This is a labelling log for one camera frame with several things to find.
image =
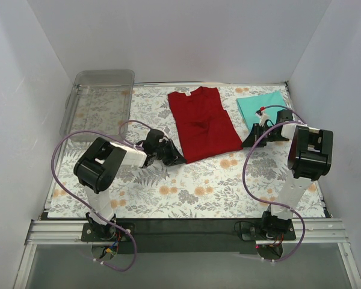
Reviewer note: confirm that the red t shirt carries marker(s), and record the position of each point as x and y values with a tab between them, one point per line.
203	125

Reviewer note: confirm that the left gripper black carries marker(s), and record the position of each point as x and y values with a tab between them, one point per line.
169	153

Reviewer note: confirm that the clear plastic bin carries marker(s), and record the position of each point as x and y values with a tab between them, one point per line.
100	100

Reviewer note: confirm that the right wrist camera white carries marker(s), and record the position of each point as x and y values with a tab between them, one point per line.
263	117

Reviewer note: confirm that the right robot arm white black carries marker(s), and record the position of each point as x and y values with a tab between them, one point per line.
309	158

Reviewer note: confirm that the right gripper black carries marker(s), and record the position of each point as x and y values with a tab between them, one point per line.
259	134

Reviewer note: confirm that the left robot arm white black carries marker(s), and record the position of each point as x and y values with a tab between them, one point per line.
98	166

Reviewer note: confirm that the aluminium frame rail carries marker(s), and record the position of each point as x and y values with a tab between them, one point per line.
60	254

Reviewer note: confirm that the folded teal t shirt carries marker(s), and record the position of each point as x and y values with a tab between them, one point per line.
249	105

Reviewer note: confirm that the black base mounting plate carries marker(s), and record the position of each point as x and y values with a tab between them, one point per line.
200	235

